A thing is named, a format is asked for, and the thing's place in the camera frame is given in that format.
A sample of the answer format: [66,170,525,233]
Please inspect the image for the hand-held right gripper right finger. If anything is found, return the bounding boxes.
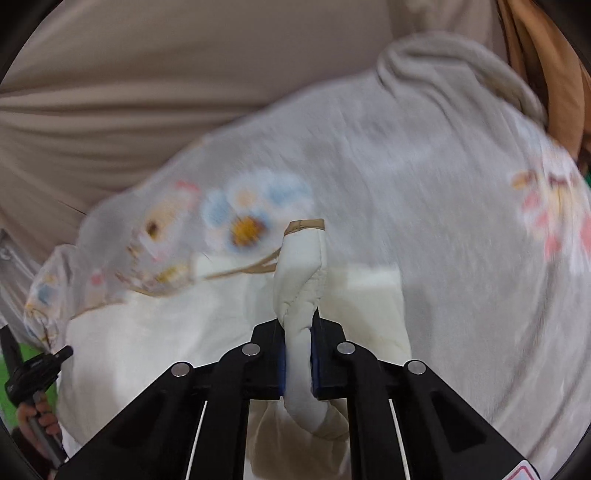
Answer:
[310,310,542,480]

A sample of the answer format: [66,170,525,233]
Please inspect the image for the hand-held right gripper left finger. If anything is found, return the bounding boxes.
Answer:
[55,320,289,480]

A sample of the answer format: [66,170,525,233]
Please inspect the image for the white quilted jacket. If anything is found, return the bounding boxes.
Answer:
[58,219,413,480]

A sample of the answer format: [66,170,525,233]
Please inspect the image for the person's left hand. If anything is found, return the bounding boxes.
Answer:
[17,398,64,448]

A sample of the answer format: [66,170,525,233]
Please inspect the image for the green mat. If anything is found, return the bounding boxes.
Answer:
[0,342,60,430]

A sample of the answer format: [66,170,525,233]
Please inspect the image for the grey floral blanket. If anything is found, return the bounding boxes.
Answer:
[23,37,591,480]

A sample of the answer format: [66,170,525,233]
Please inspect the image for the beige curtain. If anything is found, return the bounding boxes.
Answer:
[0,0,509,289]

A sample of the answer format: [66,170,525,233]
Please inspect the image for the orange hanging garment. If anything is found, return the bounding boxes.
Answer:
[496,0,591,158]

